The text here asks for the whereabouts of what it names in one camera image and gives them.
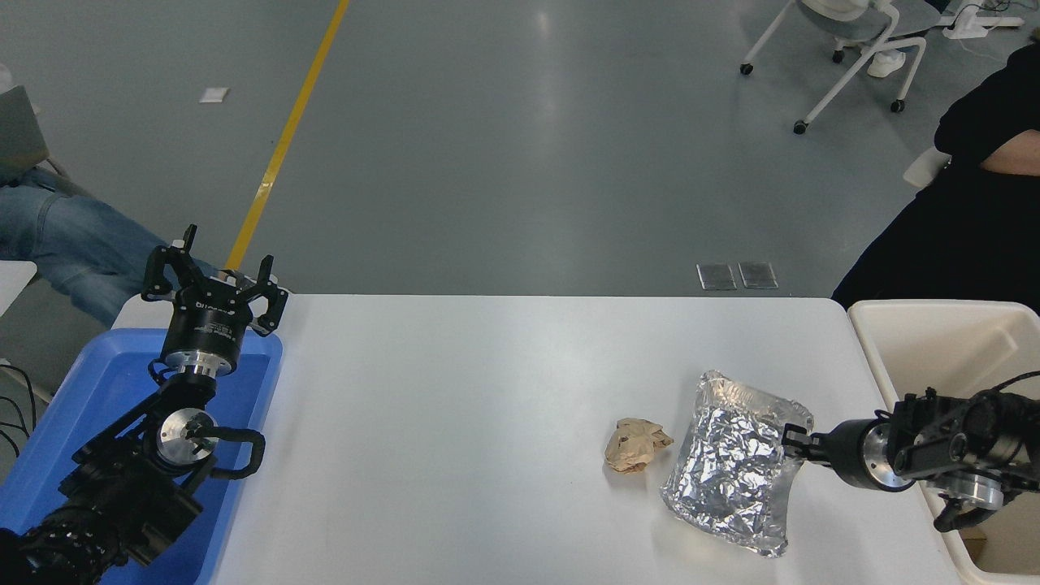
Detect seated person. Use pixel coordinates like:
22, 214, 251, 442
0, 167, 220, 328

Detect black floor cables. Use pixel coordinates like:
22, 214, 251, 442
0, 364, 37, 460

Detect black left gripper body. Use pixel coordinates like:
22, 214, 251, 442
161, 280, 273, 368

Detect grey laptop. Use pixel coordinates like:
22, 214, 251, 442
0, 85, 50, 184

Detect standing person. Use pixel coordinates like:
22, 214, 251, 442
830, 41, 1040, 314

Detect large pale plastic bin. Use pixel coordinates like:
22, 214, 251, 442
847, 299, 1040, 585

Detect white wheeled chair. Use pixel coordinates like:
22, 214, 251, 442
739, 0, 943, 135

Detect crumpled tan paper ball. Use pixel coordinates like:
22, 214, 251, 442
605, 418, 675, 475

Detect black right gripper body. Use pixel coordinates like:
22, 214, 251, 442
829, 418, 882, 491

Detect blue plastic tray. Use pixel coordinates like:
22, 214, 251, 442
0, 327, 284, 585

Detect white power strip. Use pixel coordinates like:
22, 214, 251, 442
941, 2, 1026, 41

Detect crinkled silver foil plate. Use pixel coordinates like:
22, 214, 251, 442
660, 370, 815, 559

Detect small white side table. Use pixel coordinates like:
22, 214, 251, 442
0, 260, 37, 318

